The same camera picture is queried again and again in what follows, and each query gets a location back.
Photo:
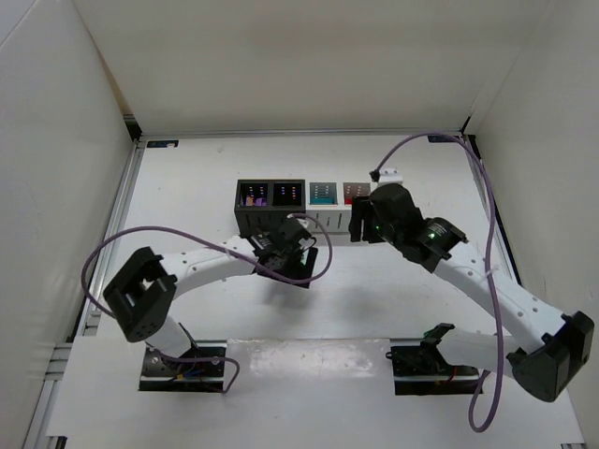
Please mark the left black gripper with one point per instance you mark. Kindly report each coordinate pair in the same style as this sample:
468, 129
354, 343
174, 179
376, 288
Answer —
295, 264

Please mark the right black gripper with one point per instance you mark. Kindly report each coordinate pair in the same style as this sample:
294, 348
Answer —
363, 220

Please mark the teal lego brick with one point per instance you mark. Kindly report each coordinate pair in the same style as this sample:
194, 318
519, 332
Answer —
323, 201

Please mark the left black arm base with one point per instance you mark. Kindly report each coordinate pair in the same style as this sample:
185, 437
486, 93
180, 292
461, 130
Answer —
157, 375

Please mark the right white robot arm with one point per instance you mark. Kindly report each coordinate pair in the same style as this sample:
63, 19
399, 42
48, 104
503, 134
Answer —
541, 347

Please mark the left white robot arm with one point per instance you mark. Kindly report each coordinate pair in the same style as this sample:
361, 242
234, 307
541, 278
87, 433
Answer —
142, 291

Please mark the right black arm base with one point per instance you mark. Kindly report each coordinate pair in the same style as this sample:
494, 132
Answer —
420, 371

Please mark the white double bin container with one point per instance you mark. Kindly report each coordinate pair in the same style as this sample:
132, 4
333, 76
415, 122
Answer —
334, 218

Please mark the black double bin container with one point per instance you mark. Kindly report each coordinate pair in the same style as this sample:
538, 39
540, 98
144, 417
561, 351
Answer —
283, 197

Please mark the blue label right corner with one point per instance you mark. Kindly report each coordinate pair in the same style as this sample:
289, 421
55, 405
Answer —
442, 139

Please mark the blue label corner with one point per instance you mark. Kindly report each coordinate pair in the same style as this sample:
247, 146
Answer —
162, 144
442, 139

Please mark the blue label left corner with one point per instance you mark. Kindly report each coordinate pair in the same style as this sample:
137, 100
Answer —
162, 144

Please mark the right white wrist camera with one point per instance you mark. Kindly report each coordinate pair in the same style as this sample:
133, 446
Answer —
385, 176

